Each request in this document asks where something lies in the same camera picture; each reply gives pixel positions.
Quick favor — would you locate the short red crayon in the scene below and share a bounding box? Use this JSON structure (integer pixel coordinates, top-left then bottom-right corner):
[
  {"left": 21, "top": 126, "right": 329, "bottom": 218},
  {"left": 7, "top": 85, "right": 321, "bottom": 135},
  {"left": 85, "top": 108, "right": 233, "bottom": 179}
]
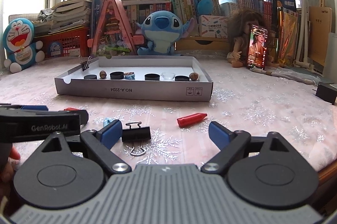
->
[{"left": 64, "top": 107, "right": 79, "bottom": 111}]

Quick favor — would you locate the black binder clip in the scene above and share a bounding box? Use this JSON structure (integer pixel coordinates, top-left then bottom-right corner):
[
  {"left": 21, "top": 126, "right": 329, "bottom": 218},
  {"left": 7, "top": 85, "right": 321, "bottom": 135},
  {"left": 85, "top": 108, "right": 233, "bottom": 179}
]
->
[
  {"left": 122, "top": 121, "right": 151, "bottom": 157},
  {"left": 78, "top": 55, "right": 91, "bottom": 71}
]

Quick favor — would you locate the large black round lid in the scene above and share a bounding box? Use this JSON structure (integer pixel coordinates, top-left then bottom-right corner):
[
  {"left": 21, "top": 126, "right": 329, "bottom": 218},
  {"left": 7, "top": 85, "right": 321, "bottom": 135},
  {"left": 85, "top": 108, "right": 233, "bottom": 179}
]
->
[{"left": 84, "top": 75, "right": 97, "bottom": 80}]

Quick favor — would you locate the long red crayon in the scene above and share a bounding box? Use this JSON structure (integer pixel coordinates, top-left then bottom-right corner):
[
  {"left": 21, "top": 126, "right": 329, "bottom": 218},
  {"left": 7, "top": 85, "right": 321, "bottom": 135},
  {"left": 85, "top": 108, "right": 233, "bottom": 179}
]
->
[{"left": 177, "top": 113, "right": 207, "bottom": 128}]

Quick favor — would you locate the brown walnut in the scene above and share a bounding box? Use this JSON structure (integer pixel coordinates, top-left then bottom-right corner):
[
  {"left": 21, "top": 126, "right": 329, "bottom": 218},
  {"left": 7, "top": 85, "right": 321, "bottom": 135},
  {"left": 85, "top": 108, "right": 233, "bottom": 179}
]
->
[
  {"left": 189, "top": 72, "right": 199, "bottom": 81},
  {"left": 99, "top": 70, "right": 107, "bottom": 79}
]

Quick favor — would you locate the blue clip with bears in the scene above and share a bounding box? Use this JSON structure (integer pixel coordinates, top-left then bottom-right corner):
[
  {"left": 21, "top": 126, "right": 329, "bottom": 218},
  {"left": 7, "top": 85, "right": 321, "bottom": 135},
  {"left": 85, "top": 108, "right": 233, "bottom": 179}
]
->
[{"left": 124, "top": 72, "right": 135, "bottom": 80}]

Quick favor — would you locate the small black lid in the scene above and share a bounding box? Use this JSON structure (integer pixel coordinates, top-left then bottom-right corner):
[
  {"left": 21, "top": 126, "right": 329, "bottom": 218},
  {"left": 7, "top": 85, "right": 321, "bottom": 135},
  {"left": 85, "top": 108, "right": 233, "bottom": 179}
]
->
[{"left": 174, "top": 75, "right": 190, "bottom": 81}]

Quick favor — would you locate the light blue hair clip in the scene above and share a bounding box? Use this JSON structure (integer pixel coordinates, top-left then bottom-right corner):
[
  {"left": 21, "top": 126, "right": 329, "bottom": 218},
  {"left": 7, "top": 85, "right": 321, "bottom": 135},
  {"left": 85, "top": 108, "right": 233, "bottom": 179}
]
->
[{"left": 103, "top": 118, "right": 113, "bottom": 127}]

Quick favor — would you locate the person's left hand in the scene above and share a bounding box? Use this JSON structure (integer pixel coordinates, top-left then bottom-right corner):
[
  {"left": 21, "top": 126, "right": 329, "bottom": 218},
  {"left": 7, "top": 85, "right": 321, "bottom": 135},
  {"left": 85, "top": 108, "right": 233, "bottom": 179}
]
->
[{"left": 0, "top": 147, "right": 21, "bottom": 200}]

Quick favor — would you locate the black binder clip on box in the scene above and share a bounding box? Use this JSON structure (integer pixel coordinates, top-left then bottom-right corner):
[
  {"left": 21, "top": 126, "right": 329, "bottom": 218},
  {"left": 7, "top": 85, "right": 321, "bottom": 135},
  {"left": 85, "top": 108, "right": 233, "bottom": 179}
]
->
[{"left": 78, "top": 55, "right": 91, "bottom": 71}]

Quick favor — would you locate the Doraemon plush toy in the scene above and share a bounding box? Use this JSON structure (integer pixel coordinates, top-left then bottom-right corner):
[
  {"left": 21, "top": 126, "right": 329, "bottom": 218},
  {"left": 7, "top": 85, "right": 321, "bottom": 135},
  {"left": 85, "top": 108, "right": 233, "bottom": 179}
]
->
[{"left": 3, "top": 18, "right": 45, "bottom": 73}]

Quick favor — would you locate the red plastic crate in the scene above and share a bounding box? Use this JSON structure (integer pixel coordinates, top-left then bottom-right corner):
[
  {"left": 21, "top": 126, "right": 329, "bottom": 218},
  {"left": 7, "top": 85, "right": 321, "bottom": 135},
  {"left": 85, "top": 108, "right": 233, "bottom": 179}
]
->
[{"left": 33, "top": 27, "right": 90, "bottom": 59}]

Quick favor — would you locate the white cardboard box tray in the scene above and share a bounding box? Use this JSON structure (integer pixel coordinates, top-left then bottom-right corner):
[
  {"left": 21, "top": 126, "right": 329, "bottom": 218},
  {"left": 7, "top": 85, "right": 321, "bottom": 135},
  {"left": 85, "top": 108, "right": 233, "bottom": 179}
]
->
[{"left": 54, "top": 56, "right": 213, "bottom": 102}]

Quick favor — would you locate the pink triangular dollhouse toy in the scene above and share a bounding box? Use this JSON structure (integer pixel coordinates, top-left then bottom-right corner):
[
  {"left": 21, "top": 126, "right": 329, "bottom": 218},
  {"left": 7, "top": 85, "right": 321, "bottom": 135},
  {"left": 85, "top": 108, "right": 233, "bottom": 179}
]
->
[{"left": 87, "top": 0, "right": 144, "bottom": 59}]

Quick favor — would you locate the smartphone with lit screen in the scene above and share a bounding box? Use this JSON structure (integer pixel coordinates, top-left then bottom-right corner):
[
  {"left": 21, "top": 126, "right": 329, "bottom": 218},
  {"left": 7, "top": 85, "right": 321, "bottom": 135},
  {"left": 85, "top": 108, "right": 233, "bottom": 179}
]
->
[{"left": 246, "top": 24, "right": 268, "bottom": 69}]

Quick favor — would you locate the wooden drawer organiser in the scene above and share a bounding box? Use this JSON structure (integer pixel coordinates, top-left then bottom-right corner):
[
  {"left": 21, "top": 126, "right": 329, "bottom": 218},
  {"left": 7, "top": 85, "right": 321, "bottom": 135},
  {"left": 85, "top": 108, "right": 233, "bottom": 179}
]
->
[{"left": 175, "top": 36, "right": 230, "bottom": 51}]

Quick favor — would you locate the stack of grey books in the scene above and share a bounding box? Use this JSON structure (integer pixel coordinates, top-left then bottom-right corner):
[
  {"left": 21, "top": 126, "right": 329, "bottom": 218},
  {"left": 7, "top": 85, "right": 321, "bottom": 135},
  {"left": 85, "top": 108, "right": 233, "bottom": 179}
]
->
[{"left": 33, "top": 0, "right": 94, "bottom": 36}]

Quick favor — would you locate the white colourful stationery box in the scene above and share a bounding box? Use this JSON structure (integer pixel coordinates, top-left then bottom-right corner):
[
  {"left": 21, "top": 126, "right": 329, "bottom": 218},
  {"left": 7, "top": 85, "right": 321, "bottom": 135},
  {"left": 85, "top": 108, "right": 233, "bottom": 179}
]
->
[{"left": 199, "top": 15, "right": 228, "bottom": 39}]

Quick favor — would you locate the white pipe rack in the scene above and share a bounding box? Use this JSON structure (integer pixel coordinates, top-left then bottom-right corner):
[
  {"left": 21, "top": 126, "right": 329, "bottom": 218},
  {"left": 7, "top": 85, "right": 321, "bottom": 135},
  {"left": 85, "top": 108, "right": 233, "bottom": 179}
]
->
[{"left": 293, "top": 0, "right": 314, "bottom": 72}]

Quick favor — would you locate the black power adapter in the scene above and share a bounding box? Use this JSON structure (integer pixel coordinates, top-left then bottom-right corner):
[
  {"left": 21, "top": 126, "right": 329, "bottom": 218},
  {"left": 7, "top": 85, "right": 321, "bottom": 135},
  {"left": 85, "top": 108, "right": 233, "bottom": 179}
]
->
[{"left": 315, "top": 83, "right": 337, "bottom": 105}]

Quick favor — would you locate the blue Stitch plush toy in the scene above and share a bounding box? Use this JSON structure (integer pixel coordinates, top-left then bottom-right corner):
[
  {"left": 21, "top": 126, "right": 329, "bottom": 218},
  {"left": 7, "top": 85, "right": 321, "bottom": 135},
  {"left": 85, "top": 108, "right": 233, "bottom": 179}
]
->
[{"left": 136, "top": 10, "right": 196, "bottom": 56}]

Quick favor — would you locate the brown haired doll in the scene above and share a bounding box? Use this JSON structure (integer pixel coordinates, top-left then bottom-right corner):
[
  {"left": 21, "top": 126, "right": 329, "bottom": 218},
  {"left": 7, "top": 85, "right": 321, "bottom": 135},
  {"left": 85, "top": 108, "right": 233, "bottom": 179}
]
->
[{"left": 227, "top": 8, "right": 279, "bottom": 68}]

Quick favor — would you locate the row of upright books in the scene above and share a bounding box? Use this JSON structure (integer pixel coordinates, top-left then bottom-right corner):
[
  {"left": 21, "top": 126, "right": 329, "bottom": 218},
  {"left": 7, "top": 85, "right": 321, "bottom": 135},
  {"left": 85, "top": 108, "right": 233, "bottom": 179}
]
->
[{"left": 90, "top": 0, "right": 300, "bottom": 40}]

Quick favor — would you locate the white charging cable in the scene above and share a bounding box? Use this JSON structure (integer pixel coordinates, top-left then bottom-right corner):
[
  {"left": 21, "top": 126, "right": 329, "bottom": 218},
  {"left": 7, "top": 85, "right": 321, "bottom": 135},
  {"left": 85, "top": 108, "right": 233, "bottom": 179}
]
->
[{"left": 250, "top": 67, "right": 321, "bottom": 85}]

